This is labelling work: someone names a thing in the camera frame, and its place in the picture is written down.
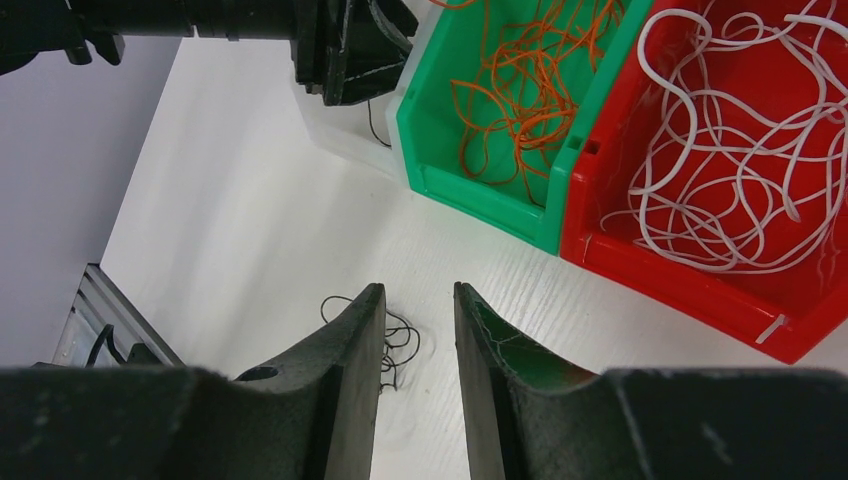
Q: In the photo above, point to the green plastic bin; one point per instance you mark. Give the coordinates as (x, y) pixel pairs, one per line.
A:
(504, 97)

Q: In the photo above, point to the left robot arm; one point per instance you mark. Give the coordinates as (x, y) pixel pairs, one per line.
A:
(83, 28)

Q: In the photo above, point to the red plastic bin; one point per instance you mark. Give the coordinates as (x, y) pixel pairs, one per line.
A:
(715, 177)

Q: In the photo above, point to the clear plastic bin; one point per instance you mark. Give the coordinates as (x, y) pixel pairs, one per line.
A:
(368, 133)

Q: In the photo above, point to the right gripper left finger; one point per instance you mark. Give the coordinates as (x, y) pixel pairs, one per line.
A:
(308, 413)

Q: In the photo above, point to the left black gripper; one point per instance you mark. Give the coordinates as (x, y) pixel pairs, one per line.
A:
(350, 52)

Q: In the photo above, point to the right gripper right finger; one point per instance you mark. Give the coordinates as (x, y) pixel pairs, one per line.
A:
(530, 414)

